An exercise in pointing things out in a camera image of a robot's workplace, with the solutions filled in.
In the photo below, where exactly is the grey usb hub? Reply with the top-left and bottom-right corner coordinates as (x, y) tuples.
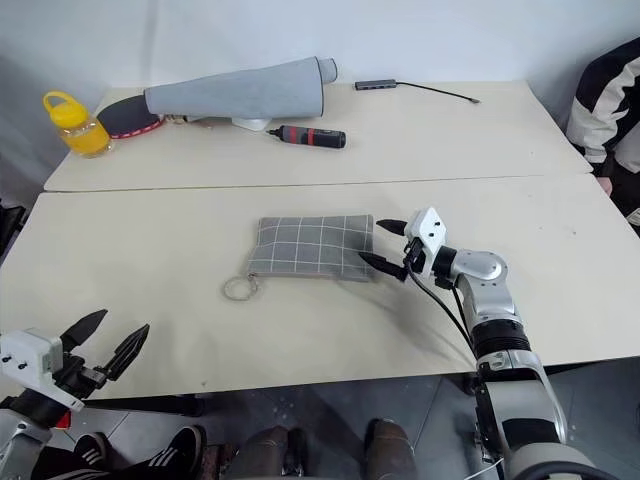
(354, 78), (398, 92)

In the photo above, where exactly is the yellow lidded plastic bottle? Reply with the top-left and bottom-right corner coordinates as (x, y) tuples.
(42, 89), (116, 160)

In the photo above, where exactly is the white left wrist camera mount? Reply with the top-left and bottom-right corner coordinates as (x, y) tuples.
(0, 327), (87, 414)

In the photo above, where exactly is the grey sleeved robot arm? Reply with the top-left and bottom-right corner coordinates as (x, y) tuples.
(143, 56), (339, 124)

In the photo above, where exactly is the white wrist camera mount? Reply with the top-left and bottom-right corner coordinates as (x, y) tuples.
(0, 327), (87, 414)
(403, 206), (448, 276)

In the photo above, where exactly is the dark brown shoe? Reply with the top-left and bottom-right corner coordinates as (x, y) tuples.
(363, 418), (419, 480)
(230, 424), (310, 480)

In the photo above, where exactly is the metal key ring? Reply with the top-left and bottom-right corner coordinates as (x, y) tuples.
(221, 273), (263, 303)

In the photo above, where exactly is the black red table tennis paddle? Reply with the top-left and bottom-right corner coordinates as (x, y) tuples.
(96, 95), (201, 141)

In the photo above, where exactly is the black table frame bar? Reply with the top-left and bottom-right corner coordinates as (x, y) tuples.
(82, 393), (207, 419)

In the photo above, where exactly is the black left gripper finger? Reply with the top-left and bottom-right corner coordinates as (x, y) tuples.
(60, 308), (109, 358)
(104, 323), (151, 382)

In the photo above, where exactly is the white plastic base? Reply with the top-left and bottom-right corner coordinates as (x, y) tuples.
(230, 116), (274, 133)

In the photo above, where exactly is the grey checked fabric pouch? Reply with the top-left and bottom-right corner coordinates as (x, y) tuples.
(245, 214), (377, 284)

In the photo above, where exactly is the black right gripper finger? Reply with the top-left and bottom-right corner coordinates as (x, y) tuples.
(376, 218), (411, 237)
(358, 252), (408, 282)

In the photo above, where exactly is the black white striped sneaker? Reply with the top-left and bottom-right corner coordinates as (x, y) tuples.
(37, 432), (126, 480)
(117, 425), (209, 480)

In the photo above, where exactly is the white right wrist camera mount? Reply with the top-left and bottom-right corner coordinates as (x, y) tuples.
(403, 206), (448, 276)

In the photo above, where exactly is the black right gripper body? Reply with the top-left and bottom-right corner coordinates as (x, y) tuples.
(397, 238), (431, 284)

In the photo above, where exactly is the person in black white jacket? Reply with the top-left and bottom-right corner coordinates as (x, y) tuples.
(565, 36), (640, 227)

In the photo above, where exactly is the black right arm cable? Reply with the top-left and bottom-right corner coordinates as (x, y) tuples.
(405, 257), (482, 362)

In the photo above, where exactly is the black red electric screwdriver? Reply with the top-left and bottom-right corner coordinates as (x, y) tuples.
(265, 124), (348, 150)

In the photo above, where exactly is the black chair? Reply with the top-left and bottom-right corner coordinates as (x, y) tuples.
(0, 202), (27, 254)

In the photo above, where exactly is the black usb hub cable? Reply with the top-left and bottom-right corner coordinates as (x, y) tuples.
(394, 80), (482, 106)

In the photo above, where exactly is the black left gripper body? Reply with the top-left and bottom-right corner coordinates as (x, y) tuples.
(49, 349), (114, 399)

